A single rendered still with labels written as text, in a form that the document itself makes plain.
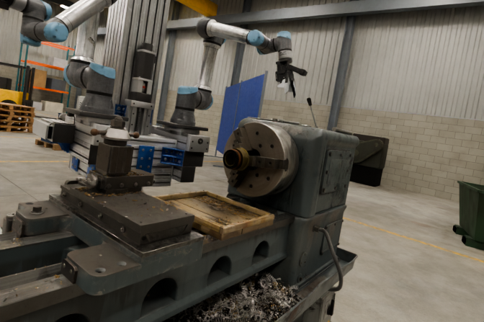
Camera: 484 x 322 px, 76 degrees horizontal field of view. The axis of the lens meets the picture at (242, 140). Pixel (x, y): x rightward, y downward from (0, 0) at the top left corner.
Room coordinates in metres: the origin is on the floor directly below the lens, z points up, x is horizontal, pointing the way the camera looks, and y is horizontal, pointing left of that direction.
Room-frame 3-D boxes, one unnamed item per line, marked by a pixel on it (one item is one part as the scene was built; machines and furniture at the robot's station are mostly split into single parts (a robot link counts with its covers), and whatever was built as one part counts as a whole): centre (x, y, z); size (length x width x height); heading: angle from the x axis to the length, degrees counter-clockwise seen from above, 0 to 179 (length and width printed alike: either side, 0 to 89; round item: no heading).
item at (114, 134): (0.88, 0.36, 1.13); 0.08 x 0.08 x 0.03
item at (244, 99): (8.26, 0.26, 1.18); 4.12 x 0.80 x 2.35; 15
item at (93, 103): (1.50, 0.71, 1.21); 0.15 x 0.15 x 0.10
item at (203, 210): (1.14, 0.07, 0.89); 0.36 x 0.30 x 0.04; 53
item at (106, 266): (0.80, 0.32, 0.90); 0.47 x 0.30 x 0.06; 53
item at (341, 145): (1.67, -0.31, 1.06); 0.59 x 0.48 x 0.39; 143
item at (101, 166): (0.88, 0.35, 1.07); 0.07 x 0.07 x 0.10; 53
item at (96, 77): (1.51, 0.72, 1.33); 0.13 x 0.12 x 0.14; 67
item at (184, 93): (1.86, 0.36, 1.33); 0.13 x 0.12 x 0.14; 152
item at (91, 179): (0.90, 0.34, 0.99); 0.20 x 0.10 x 0.05; 143
